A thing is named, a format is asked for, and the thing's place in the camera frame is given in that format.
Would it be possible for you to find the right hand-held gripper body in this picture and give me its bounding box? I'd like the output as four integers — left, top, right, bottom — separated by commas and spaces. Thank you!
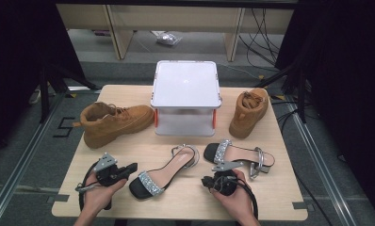
211, 160, 245, 198

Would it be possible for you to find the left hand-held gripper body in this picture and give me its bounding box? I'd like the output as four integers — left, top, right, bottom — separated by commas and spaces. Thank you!
93, 152, 128, 187

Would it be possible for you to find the white shoe rack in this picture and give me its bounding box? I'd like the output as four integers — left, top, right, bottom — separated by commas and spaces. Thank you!
150, 59, 222, 137

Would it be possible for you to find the clear plastic bag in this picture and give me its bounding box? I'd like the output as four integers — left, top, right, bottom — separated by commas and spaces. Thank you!
155, 31, 183, 47

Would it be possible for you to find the dark curtain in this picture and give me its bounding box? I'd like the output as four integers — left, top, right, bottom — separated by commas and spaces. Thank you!
274, 0, 375, 218
0, 0, 86, 158

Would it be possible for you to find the person's right hand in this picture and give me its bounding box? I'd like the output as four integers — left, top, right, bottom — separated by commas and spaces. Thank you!
211, 169, 256, 224

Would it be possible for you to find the beige wooden desk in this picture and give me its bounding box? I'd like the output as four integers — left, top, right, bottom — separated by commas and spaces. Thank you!
56, 3, 295, 62

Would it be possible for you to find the bundle of black cables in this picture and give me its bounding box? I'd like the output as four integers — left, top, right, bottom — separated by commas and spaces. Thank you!
238, 8, 283, 67

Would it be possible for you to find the metal floor rail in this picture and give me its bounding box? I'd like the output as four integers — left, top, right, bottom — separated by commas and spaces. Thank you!
283, 93, 359, 226
0, 92, 67, 226

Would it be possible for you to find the person's left hand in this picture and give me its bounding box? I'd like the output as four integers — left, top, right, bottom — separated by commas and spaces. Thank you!
81, 178, 129, 218

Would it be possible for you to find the tan suede boot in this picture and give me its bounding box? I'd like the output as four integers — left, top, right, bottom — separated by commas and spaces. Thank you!
72, 102, 155, 150
228, 88, 269, 139

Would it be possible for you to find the black rhinestone strap sandal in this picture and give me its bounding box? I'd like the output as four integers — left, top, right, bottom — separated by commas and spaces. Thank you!
128, 143, 201, 201
203, 138, 276, 181

